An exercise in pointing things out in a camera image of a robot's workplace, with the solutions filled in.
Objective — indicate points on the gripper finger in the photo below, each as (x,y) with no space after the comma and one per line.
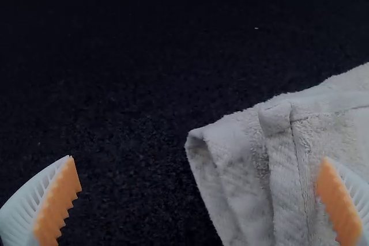
(346,208)
(34,211)

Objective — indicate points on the pale towel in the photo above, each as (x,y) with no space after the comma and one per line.
(245,156)

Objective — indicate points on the black mat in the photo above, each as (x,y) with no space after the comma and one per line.
(115,56)

